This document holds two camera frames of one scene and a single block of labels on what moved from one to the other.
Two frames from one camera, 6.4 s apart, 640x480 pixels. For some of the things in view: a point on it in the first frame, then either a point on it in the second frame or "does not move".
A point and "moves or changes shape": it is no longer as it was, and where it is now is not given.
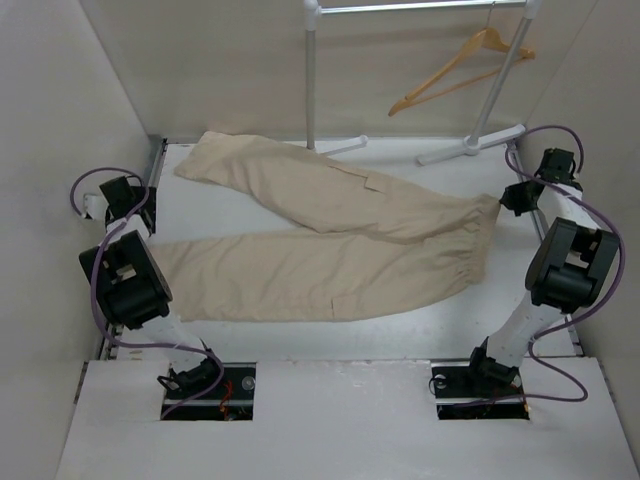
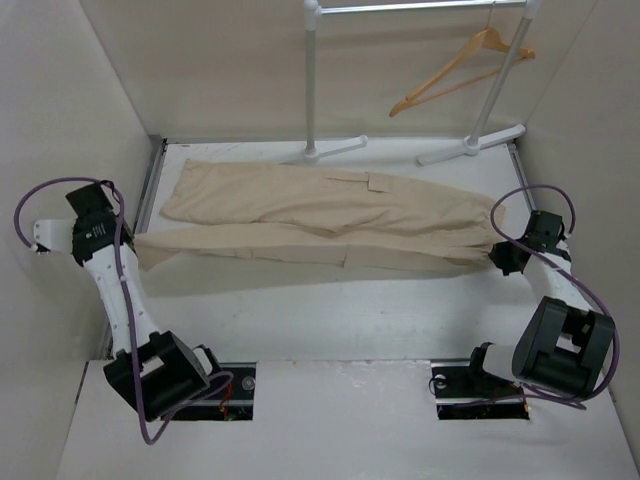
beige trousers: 366,246 moves or changes shape
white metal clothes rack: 314,8 does not move
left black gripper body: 150,207 -> 76,228
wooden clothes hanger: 488,38 does not move
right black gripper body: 517,199 -> 503,252
